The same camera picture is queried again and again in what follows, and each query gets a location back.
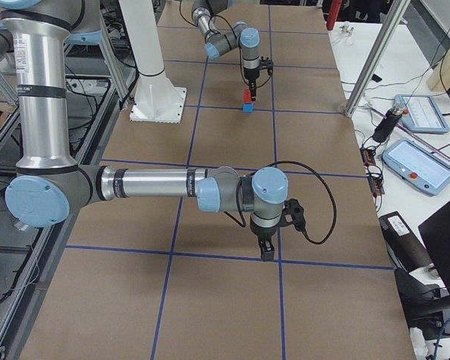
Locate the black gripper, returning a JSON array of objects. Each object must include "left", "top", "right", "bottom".
[
  {"left": 243, "top": 67, "right": 258, "bottom": 101},
  {"left": 250, "top": 224, "right": 277, "bottom": 262}
]

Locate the red wooden cube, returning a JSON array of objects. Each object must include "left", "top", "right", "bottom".
[{"left": 242, "top": 88, "right": 255, "bottom": 104}]

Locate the blue wooden cube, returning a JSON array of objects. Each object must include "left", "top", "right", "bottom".
[{"left": 242, "top": 103, "right": 254, "bottom": 113}]

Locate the red cylinder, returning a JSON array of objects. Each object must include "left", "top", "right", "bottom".
[{"left": 326, "top": 0, "right": 342, "bottom": 31}]

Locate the orange circuit board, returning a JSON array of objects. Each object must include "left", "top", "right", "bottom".
[{"left": 360, "top": 147, "right": 385, "bottom": 198}]

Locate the black water bottle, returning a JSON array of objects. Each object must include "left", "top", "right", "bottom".
[{"left": 372, "top": 106, "right": 404, "bottom": 143}]

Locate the far teach pendant tablet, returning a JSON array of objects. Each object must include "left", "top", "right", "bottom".
[{"left": 394, "top": 94, "right": 449, "bottom": 134}]

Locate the teach pendant tablet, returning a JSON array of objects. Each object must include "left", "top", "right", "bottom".
[
  {"left": 382, "top": 138, "right": 450, "bottom": 196},
  {"left": 394, "top": 94, "right": 449, "bottom": 134}
]

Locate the near teach pendant tablet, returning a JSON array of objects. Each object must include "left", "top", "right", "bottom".
[{"left": 382, "top": 138, "right": 450, "bottom": 196}]

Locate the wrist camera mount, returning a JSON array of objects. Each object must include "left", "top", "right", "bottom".
[
  {"left": 259, "top": 56, "right": 274, "bottom": 77},
  {"left": 281, "top": 199, "right": 306, "bottom": 233}
]

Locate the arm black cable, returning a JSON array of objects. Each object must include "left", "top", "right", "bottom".
[{"left": 224, "top": 160, "right": 339, "bottom": 245}]

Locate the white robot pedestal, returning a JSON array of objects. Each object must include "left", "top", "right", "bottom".
[{"left": 119, "top": 0, "right": 187, "bottom": 124}]

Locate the aluminium frame post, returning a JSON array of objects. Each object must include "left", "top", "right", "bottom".
[{"left": 343, "top": 0, "right": 411, "bottom": 118}]

